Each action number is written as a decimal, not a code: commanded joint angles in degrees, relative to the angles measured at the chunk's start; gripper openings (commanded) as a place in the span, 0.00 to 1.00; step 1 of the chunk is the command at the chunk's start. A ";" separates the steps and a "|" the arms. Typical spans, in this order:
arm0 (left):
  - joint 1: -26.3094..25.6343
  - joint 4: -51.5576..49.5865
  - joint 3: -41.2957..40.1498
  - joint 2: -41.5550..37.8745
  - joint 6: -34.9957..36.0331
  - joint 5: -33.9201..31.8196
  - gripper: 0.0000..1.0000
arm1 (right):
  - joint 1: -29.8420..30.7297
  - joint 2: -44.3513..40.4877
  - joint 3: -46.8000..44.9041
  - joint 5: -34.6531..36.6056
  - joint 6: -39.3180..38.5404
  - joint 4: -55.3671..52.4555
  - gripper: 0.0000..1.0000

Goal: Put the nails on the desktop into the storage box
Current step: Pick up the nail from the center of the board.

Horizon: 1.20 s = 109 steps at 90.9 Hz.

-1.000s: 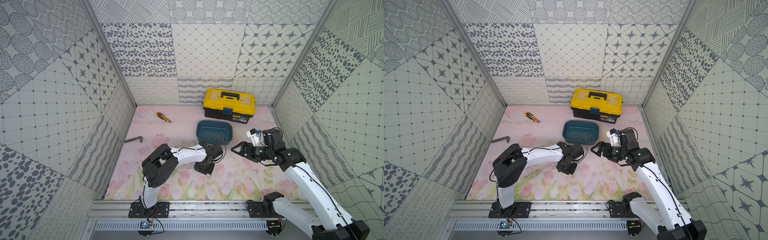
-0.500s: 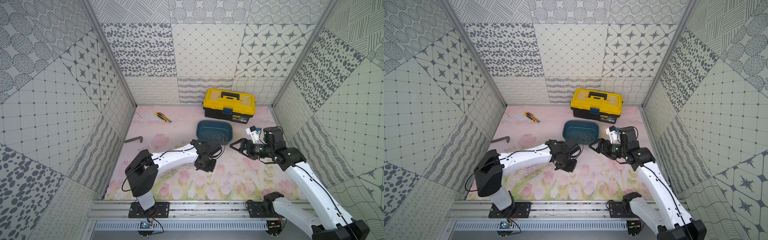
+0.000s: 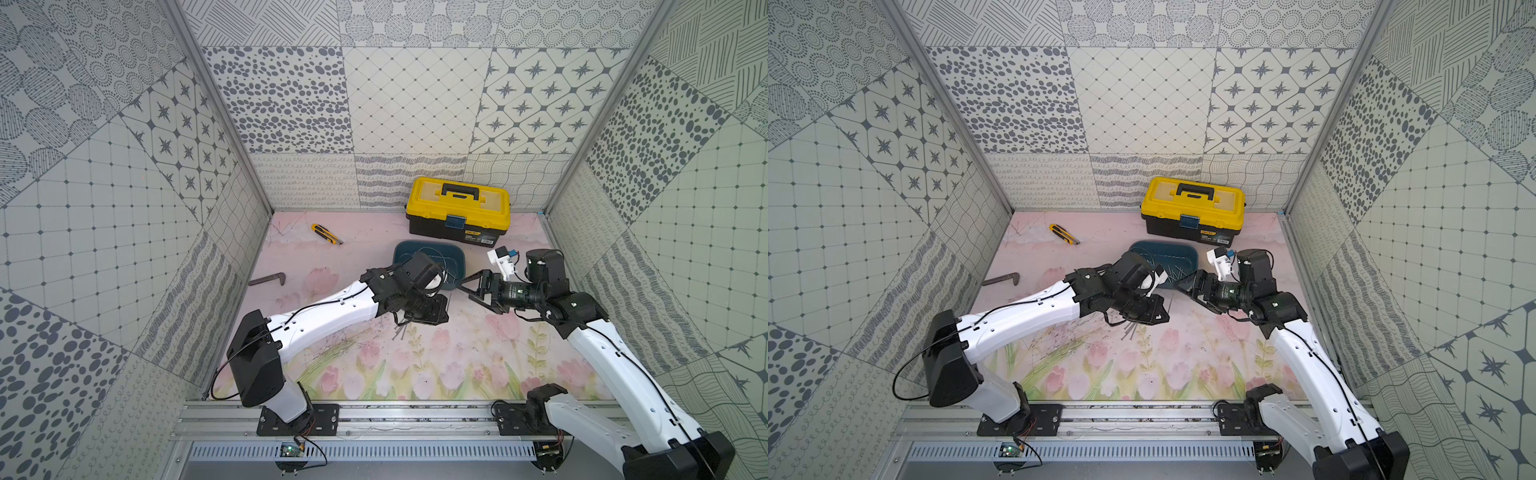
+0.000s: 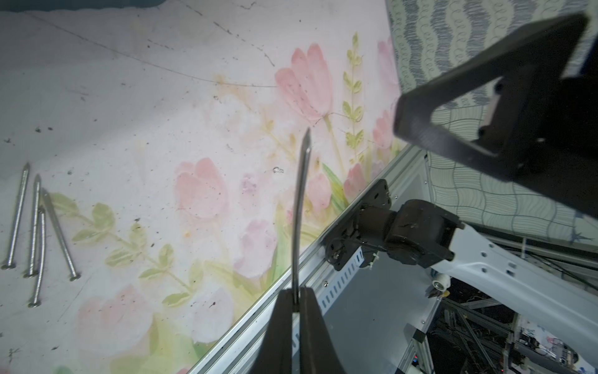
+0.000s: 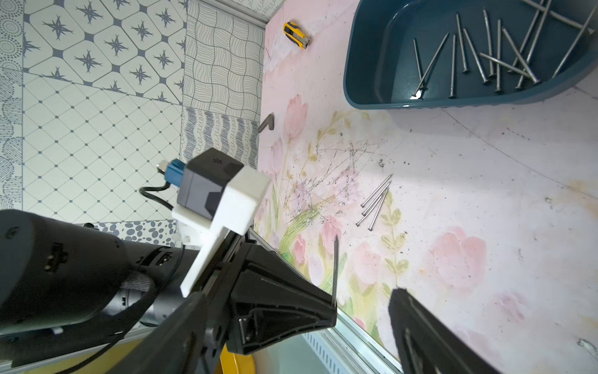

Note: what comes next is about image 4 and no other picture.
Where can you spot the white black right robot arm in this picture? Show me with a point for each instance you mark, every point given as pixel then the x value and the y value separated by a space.
pixel 429 236

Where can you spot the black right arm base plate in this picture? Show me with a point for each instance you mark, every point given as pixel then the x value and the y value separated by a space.
pixel 343 238

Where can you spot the white perforated cable duct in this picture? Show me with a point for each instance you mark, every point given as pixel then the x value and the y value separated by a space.
pixel 336 282

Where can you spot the steel nail pile lower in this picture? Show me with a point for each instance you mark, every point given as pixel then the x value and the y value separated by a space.
pixel 31 269

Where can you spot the steel nail pile right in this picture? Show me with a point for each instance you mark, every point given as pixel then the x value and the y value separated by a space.
pixel 10 259

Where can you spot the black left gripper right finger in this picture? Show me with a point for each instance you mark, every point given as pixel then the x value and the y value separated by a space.
pixel 317 354

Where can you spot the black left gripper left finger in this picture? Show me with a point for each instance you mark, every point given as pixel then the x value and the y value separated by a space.
pixel 275 353

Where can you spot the steel nail pile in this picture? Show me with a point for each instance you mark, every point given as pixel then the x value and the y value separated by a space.
pixel 49 207
pixel 35 300
pixel 10 259
pixel 31 269

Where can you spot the steel nail pile outer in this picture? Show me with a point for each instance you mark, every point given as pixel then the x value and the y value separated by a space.
pixel 49 207

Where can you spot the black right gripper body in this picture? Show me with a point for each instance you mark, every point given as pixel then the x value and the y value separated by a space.
pixel 546 124

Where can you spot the teal plastic storage box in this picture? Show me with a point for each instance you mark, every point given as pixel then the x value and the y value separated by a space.
pixel 73 5

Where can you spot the steel nail gripped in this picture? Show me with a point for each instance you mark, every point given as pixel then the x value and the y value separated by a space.
pixel 299 197

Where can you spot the steel nail pile far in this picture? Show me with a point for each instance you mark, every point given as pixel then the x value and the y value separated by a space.
pixel 35 300

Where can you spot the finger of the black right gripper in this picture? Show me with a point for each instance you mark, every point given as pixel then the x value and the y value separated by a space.
pixel 490 103

